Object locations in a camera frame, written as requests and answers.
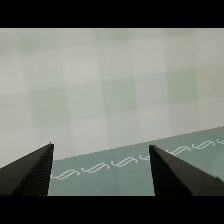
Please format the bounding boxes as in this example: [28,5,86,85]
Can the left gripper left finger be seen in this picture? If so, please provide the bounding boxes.
[0,142,55,197]

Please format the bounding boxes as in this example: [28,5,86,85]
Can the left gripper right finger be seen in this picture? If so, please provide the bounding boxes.
[148,144,224,197]

